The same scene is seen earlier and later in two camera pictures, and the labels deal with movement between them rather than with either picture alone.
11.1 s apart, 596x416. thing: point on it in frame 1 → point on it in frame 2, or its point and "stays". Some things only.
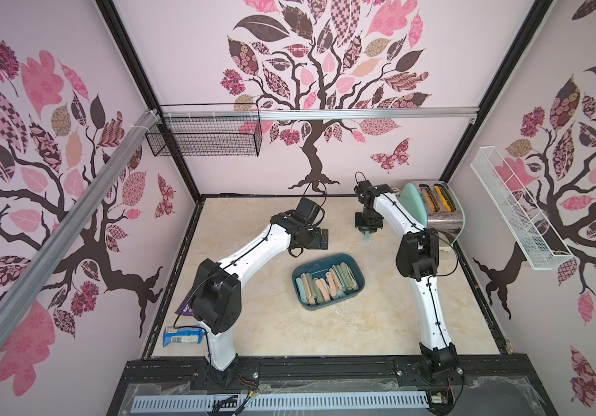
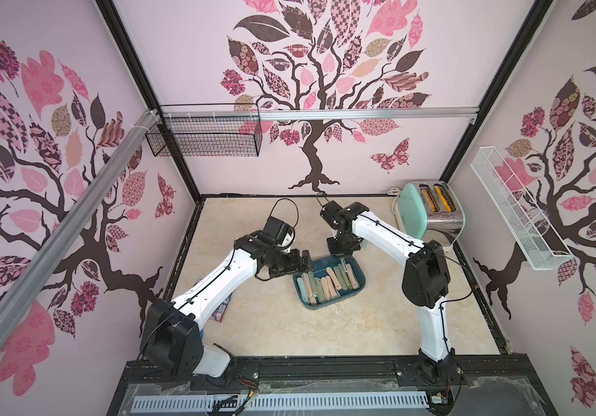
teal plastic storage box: x=327 y=281 stays
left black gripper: x=314 y=240 → x=293 y=265
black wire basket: x=206 y=130 stays
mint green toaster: x=440 y=204 stays
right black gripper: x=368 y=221 → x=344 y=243
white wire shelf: x=530 y=227 stays
